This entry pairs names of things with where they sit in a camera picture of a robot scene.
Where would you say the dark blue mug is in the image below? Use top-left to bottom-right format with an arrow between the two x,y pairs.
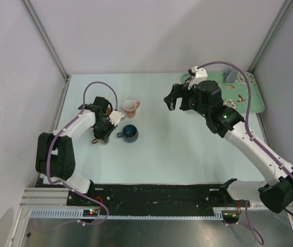
117,125 -> 139,143

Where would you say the pink mug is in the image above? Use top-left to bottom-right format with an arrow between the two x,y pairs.
123,100 -> 140,118

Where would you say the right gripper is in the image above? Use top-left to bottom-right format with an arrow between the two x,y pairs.
164,83 -> 209,118

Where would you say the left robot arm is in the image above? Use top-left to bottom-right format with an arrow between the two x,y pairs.
35,96 -> 124,205

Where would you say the beige round mug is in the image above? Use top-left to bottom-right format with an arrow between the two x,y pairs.
104,104 -> 112,116

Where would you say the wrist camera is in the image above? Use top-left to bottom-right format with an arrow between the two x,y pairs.
188,66 -> 208,90
109,110 -> 125,126

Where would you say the brown mug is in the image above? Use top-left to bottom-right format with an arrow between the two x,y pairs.
91,138 -> 102,145

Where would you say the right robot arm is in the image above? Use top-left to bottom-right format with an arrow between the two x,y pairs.
164,80 -> 293,214

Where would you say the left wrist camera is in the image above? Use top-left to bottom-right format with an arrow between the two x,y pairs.
109,110 -> 125,126

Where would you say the aluminium frame rail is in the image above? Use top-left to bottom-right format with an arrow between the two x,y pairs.
20,186 -> 293,209

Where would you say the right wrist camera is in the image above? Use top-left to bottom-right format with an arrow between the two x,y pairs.
188,66 -> 208,90

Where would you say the green floral tray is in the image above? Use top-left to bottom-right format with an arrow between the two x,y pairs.
180,71 -> 265,115

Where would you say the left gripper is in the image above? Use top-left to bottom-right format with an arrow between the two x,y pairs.
93,116 -> 117,143

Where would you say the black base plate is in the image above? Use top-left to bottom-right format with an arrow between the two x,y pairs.
66,183 -> 251,217

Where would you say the grey-blue mug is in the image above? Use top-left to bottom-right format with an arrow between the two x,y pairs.
224,67 -> 239,83

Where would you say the grey cable duct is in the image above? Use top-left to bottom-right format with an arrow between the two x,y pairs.
30,208 -> 223,220

